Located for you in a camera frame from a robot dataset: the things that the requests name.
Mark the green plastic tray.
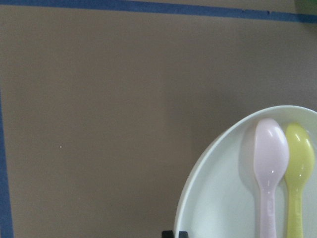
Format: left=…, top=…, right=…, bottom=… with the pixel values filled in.
left=294, top=0, right=317, bottom=15

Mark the white round plate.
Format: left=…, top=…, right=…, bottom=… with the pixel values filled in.
left=173, top=106, right=317, bottom=238

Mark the pink plastic spoon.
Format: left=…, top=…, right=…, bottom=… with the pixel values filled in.
left=254, top=119, right=289, bottom=238

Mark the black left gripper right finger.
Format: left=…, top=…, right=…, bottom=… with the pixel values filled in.
left=178, top=231, right=189, bottom=238

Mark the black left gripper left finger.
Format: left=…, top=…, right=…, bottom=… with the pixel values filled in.
left=161, top=230, right=173, bottom=238

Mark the yellow plastic spoon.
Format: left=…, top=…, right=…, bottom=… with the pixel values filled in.
left=284, top=123, right=315, bottom=238

